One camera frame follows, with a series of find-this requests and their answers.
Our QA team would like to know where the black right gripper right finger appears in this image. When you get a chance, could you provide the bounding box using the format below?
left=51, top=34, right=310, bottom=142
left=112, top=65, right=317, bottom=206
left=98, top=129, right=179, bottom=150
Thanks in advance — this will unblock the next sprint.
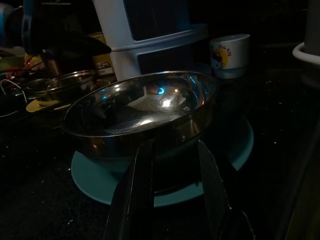
left=197, top=138, right=256, bottom=240

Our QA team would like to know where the yellow labelled box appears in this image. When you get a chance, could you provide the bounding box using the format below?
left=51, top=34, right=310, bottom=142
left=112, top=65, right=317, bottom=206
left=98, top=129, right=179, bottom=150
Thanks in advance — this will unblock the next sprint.
left=91, top=31, right=113, bottom=76

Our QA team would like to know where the yellow plate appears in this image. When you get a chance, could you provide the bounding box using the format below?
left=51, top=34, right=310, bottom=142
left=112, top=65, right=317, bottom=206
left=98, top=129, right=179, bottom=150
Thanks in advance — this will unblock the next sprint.
left=25, top=98, right=76, bottom=113

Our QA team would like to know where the stainless steel sink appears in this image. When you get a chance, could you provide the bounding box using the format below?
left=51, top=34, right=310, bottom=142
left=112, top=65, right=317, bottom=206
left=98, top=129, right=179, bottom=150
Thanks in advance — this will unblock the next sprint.
left=281, top=124, right=320, bottom=240

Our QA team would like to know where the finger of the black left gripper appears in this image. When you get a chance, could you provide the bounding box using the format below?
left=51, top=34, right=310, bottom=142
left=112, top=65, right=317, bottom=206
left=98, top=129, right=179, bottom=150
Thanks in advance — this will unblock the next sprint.
left=41, top=30, right=113, bottom=56

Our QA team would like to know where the large steel bowl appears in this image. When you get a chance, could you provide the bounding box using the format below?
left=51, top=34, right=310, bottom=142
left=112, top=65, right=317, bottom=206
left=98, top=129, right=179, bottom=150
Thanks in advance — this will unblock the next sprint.
left=59, top=70, right=221, bottom=161

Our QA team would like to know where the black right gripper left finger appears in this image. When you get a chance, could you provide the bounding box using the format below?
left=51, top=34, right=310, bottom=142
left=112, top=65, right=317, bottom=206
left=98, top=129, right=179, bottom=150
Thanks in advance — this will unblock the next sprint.
left=103, top=138, right=156, bottom=240

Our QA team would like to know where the white cartoon print cup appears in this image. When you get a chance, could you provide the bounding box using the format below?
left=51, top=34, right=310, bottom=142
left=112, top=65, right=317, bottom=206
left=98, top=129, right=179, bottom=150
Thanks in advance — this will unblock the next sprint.
left=208, top=34, right=251, bottom=80

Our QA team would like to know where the white tiered plastic rack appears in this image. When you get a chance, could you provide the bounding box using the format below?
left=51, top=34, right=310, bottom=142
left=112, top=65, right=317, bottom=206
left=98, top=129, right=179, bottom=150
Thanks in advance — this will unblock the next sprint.
left=92, top=0, right=210, bottom=82

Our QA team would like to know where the white sprayer hose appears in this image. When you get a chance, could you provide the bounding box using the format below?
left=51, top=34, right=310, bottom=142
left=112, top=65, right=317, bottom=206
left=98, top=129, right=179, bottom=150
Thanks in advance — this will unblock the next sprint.
left=291, top=41, right=320, bottom=75

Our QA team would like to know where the grey cylindrical water filter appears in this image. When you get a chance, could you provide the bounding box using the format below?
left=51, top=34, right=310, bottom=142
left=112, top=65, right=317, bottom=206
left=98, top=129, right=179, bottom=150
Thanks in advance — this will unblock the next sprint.
left=303, top=0, right=320, bottom=57

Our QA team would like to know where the light blue plate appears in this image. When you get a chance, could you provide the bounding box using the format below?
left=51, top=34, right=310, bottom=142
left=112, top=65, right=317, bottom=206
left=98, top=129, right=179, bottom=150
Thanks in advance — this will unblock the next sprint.
left=71, top=114, right=255, bottom=208

